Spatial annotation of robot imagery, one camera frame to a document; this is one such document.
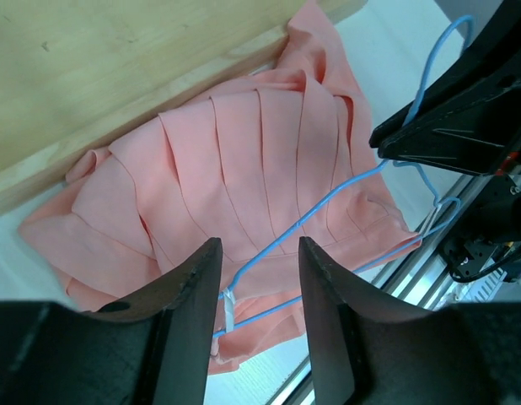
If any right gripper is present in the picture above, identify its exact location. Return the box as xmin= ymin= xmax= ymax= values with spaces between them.
xmin=369 ymin=16 xmax=521 ymax=283

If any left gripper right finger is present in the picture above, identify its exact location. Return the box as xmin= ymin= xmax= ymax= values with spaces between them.
xmin=298 ymin=237 xmax=443 ymax=404

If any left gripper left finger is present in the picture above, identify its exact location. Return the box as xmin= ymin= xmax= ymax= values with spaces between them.
xmin=81 ymin=238 xmax=223 ymax=404

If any salmon pink skirt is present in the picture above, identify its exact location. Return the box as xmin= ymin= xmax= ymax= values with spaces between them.
xmin=19 ymin=1 xmax=416 ymax=375

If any wooden clothes rack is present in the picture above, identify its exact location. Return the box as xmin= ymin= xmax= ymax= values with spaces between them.
xmin=0 ymin=1 xmax=301 ymax=213

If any aluminium mounting rail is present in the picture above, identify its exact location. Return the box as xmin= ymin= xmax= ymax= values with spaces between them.
xmin=260 ymin=172 xmax=521 ymax=405

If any white slotted cable duct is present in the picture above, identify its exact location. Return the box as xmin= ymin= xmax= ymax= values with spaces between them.
xmin=433 ymin=264 xmax=521 ymax=310

